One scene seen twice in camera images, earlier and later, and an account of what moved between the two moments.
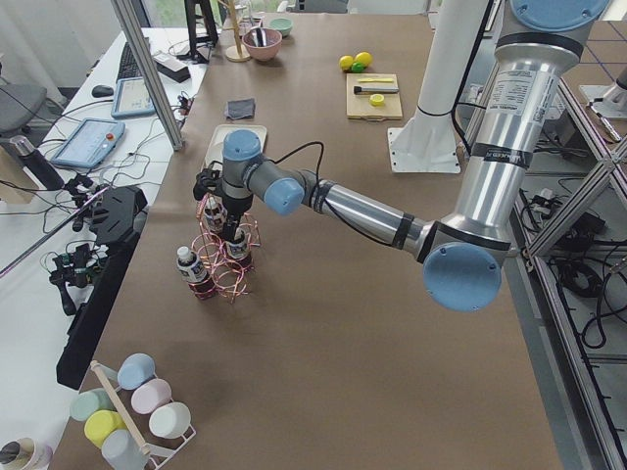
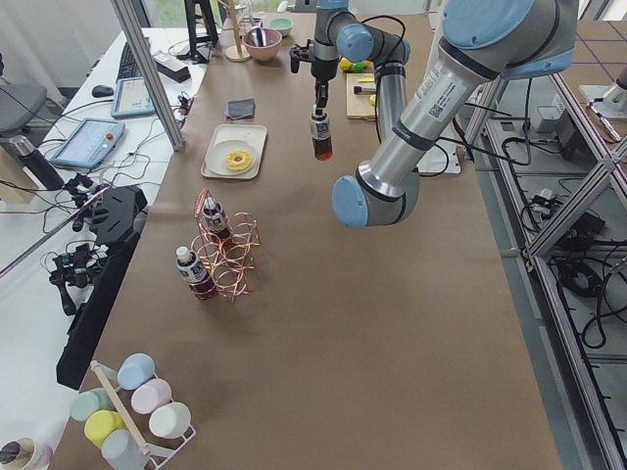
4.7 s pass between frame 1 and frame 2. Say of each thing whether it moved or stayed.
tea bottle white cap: moved
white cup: stayed
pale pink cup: stayed
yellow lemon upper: stayed
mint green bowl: stayed
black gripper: moved
